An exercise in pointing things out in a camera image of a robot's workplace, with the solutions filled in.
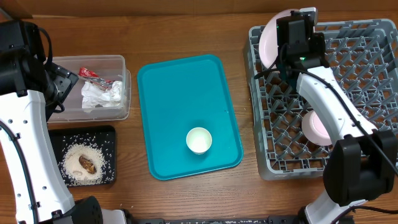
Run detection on large pink plate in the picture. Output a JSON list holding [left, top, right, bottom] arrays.
[[259, 9, 294, 68]]

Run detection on red foil wrapper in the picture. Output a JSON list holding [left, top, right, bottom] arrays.
[[78, 67, 114, 91]]

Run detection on grey dish rack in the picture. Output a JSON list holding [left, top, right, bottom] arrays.
[[243, 19, 397, 180]]

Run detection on white napkin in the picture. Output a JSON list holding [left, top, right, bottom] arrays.
[[81, 81, 123, 109]]

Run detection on pink bowl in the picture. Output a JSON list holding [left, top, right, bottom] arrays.
[[302, 111, 332, 146]]

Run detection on gold foil wrapper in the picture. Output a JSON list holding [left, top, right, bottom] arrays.
[[78, 156, 96, 174]]

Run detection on pale green cup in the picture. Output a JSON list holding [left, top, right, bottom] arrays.
[[186, 127, 213, 155]]

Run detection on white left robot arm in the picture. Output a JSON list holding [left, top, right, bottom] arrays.
[[1, 20, 134, 223]]

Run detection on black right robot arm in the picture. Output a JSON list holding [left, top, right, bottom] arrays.
[[276, 9, 397, 223]]

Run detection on black tray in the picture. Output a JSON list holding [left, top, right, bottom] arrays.
[[48, 124, 117, 187]]

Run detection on clear plastic bin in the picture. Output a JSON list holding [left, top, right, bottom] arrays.
[[49, 55, 131, 123]]

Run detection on white rice pile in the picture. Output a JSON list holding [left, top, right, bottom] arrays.
[[57, 133, 116, 187]]

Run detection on teal plastic tray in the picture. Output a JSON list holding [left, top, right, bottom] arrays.
[[137, 55, 244, 180]]

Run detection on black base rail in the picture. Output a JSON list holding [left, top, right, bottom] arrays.
[[127, 214, 307, 224]]

